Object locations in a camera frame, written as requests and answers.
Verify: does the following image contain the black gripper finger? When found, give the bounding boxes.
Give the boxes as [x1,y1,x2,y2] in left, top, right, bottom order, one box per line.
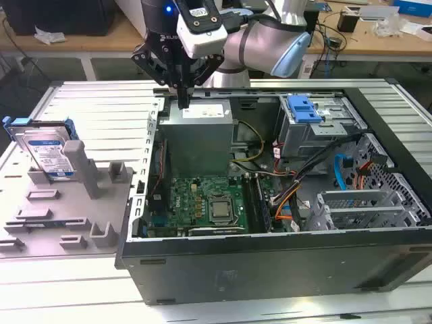
[186,55,223,109]
[132,43,186,109]

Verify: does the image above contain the hard disk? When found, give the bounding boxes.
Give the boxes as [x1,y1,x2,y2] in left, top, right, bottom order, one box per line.
[1,116,80,180]

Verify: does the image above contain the blue data wire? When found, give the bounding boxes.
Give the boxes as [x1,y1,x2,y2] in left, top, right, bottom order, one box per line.
[333,153,354,190]

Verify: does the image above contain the orange red power wire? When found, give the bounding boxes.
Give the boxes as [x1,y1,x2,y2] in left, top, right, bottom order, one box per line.
[352,153,391,192]

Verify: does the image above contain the perforated metal disk bay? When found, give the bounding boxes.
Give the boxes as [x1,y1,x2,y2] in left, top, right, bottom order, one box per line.
[303,133,432,234]

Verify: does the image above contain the wooden desk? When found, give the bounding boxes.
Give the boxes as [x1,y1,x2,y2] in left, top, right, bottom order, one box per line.
[0,0,432,82]

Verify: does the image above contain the grey power supply unit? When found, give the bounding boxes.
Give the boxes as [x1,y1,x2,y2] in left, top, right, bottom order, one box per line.
[158,99,236,178]

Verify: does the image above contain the black computer tower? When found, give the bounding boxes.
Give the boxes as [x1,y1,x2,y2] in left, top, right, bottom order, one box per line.
[2,0,115,37]

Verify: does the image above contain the crumpled white paper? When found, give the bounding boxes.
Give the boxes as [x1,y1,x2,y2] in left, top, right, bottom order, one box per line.
[33,26,68,46]

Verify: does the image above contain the blue plastic drive latch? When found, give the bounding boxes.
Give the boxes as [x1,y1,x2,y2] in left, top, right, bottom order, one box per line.
[286,95,321,125]

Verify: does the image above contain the large black box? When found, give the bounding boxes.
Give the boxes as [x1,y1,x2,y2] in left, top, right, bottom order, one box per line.
[303,9,321,34]

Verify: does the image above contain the silver optical drive cage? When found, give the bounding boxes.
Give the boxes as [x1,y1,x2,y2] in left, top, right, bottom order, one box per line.
[273,94,369,159]

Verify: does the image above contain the green motherboard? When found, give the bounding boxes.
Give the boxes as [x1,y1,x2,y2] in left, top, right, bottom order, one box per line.
[148,173,288,237]

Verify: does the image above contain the black CPU socket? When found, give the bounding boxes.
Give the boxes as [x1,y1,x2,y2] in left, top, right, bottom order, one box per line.
[206,195,237,224]

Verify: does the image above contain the black RAM slot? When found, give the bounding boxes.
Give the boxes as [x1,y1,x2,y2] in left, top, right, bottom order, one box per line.
[242,173,257,234]

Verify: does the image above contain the silver CPU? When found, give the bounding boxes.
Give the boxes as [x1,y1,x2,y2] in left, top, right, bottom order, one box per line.
[209,201,233,219]

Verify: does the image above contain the small black box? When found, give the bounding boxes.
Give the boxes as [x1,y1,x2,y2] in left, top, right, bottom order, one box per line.
[337,9,359,34]

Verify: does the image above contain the RAM stick black chips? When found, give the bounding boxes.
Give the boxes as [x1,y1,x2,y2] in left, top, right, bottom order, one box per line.
[252,173,273,234]

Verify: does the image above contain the black graphics card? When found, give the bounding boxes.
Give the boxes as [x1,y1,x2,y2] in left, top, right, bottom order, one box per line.
[187,225,247,237]

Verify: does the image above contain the grey parts rack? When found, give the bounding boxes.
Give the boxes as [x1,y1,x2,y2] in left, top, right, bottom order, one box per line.
[0,140,136,261]

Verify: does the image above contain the grey metal tray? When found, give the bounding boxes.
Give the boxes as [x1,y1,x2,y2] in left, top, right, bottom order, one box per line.
[357,5,401,22]

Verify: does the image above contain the clear plastic bag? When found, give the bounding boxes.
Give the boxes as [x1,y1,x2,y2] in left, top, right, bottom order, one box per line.
[373,15,410,37]

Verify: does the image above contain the black open PC case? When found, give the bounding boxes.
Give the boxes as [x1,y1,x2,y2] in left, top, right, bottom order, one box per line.
[114,86,432,306]

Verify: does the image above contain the blue cardboard box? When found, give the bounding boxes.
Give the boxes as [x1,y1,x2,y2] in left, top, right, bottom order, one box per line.
[393,0,432,16]

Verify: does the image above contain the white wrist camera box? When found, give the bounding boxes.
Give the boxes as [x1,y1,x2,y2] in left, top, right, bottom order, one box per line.
[175,0,229,59]

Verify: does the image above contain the thick black wrist cable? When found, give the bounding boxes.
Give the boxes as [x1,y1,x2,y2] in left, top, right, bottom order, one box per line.
[217,8,252,34]

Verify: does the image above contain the yellow black power wire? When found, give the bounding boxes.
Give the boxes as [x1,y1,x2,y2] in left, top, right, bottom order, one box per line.
[231,119,265,163]

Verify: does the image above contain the red black fan wire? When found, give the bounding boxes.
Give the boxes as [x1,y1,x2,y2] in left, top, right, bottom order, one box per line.
[148,138,169,200]

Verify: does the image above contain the blue network cable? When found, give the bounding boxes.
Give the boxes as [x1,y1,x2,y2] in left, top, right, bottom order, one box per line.
[322,26,335,79]

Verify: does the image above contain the black cable bundle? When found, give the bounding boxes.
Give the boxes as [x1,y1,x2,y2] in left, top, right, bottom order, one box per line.
[269,133,369,234]

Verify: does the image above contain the orange data wire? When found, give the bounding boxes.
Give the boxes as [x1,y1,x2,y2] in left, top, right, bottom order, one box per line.
[275,198,294,222]

